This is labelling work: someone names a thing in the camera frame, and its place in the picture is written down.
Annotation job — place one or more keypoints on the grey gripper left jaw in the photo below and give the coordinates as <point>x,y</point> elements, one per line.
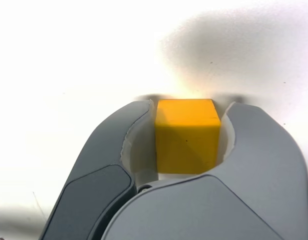
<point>94,180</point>

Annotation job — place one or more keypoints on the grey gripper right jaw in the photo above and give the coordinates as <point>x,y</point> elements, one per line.
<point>244,195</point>

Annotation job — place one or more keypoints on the yellow cube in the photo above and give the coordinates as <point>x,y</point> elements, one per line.
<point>186,140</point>

